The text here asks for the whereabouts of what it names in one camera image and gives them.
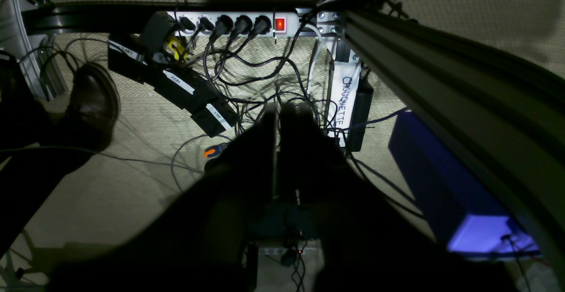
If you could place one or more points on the white labelled adapter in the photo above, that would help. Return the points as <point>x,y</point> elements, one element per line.
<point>343,86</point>

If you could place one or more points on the blue box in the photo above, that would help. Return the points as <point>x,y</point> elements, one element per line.
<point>463,215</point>

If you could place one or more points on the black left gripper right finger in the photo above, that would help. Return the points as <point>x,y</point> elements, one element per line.
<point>367,245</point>

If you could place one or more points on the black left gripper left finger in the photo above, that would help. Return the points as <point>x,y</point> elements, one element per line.
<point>196,244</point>

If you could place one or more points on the black power adapter brick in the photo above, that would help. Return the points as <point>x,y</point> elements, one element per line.
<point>183,87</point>

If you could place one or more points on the brown leather shoe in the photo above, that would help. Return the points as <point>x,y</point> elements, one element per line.
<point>94,107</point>

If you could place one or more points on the aluminium frame beam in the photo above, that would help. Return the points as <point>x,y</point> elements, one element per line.
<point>502,115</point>

